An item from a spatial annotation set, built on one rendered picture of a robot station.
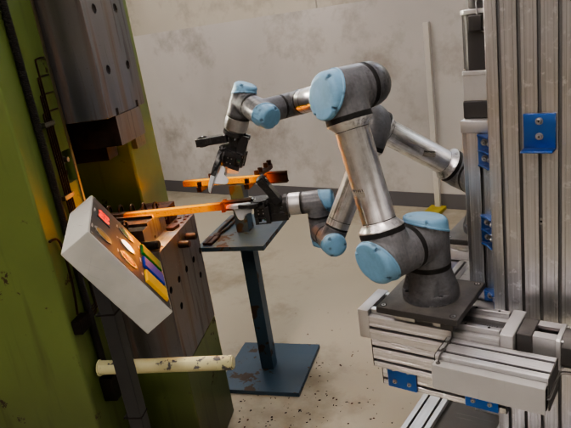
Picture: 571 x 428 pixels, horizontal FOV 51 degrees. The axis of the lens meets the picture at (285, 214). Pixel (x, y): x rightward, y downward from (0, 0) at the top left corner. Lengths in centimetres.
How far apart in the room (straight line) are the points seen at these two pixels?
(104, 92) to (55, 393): 94
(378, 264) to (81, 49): 107
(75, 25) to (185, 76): 403
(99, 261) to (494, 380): 94
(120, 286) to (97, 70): 74
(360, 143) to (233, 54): 409
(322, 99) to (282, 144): 390
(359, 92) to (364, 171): 19
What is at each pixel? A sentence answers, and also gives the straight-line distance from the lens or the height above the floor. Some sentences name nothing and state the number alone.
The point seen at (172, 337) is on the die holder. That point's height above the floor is 59.
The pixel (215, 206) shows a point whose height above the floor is 101.
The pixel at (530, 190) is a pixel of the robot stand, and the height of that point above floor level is 108.
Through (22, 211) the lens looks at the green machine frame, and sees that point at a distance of 181.
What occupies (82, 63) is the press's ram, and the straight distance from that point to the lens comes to 192.
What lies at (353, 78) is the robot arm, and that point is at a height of 142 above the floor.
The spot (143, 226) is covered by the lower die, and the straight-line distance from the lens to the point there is 208.
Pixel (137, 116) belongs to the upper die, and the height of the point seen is 133.
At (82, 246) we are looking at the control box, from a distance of 139.
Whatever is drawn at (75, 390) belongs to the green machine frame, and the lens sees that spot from 202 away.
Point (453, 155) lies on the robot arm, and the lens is 209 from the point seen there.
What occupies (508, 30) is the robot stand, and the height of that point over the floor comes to 147.
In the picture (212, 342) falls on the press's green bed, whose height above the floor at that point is 39.
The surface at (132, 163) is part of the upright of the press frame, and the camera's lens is 237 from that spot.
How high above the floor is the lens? 158
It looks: 18 degrees down
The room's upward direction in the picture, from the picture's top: 9 degrees counter-clockwise
